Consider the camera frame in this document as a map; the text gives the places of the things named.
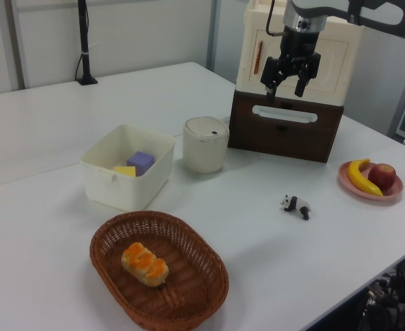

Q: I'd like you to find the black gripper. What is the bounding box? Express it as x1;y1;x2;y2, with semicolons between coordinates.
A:
260;28;323;103

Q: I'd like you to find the wooden drawer with white handle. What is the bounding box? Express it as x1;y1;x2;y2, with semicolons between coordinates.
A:
228;90;344;135

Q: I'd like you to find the cream plastic storage box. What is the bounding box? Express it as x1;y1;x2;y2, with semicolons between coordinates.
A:
235;0;365;106

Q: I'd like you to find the dark brown wooden cabinet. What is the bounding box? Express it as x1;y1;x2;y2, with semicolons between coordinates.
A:
227;90;344;163

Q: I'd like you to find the small white lidded trash can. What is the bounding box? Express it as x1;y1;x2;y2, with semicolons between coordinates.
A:
183;116;230;174

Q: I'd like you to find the yellow banana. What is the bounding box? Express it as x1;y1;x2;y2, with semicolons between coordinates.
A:
346;158;384;197

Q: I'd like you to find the panda figurine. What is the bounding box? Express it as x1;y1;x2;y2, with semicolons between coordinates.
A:
280;194;312;221

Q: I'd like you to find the red apple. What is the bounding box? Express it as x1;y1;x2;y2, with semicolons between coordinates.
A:
367;163;397;190

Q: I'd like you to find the pink plate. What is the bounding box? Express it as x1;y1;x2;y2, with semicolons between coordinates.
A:
337;160;404;206

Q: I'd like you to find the purple cube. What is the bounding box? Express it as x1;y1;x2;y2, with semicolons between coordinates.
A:
126;150;155;177

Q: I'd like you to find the yellow cube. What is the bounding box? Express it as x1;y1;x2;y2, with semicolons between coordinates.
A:
114;165;137;178

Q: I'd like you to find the white plastic bin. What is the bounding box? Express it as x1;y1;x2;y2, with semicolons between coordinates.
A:
80;123;176;212

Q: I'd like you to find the orange-topped bread loaf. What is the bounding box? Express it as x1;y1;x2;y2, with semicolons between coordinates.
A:
121;241;170;287

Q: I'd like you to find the brown wicker basket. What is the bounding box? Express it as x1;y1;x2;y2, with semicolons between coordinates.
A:
89;210;230;331

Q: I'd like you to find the copper storage box door handle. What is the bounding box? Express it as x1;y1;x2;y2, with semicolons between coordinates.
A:
253;40;264;75

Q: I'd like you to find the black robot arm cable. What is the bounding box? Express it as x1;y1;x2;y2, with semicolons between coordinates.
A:
264;0;288;38

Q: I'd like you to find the black camera stand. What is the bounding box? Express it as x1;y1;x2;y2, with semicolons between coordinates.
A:
75;0;98;86

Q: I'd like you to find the black cable bundle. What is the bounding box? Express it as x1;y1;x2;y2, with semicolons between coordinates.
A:
360;254;405;331

